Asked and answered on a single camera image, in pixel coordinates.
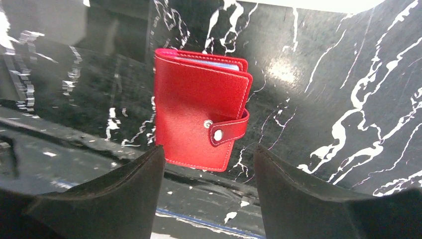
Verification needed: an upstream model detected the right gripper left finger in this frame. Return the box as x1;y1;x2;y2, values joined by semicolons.
0;145;165;239

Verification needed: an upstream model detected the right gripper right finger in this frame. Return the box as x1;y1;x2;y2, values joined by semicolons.
253;146;422;239

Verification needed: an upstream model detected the red leather card holder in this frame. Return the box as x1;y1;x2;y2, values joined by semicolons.
154;48;253;172

